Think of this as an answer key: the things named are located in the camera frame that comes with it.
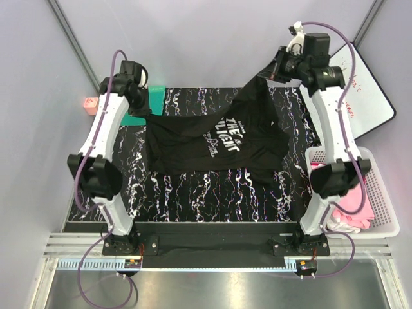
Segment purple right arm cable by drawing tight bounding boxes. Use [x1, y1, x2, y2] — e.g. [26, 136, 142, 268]
[267, 21, 368, 279]

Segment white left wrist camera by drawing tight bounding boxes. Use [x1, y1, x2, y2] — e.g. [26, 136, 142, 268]
[138, 66, 149, 89]

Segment pink cube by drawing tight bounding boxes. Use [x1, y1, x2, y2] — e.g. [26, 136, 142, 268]
[83, 97, 98, 116]

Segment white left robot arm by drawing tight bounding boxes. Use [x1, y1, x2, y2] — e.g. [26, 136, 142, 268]
[67, 60, 151, 255]

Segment green book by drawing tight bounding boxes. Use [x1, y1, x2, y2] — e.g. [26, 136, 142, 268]
[120, 86, 165, 126]

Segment white t shirt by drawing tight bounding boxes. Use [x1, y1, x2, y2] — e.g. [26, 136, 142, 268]
[326, 216, 363, 234]

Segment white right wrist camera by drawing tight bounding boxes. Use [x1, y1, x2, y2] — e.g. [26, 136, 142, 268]
[286, 21, 305, 55]

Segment white plastic laundry basket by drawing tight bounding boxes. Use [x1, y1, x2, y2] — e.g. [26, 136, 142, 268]
[300, 146, 400, 239]

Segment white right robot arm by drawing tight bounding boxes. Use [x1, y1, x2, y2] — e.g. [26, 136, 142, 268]
[270, 27, 371, 254]

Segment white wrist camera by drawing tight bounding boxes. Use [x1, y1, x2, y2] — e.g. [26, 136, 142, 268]
[286, 21, 305, 55]
[138, 66, 149, 89]

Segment pink t shirt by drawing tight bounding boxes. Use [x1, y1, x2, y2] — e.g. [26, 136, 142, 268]
[332, 184, 375, 230]

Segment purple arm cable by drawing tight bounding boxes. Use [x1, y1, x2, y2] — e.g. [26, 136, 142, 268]
[73, 49, 139, 308]
[267, 21, 368, 279]

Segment whiteboard with red writing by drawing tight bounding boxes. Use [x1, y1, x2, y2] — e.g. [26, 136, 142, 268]
[299, 41, 397, 140]

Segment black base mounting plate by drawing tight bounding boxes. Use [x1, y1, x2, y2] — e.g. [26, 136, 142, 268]
[102, 222, 330, 270]

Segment black t shirt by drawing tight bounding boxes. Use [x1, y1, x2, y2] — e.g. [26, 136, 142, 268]
[146, 75, 289, 184]

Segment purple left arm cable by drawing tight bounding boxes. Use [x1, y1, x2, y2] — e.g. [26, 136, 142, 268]
[73, 49, 139, 308]

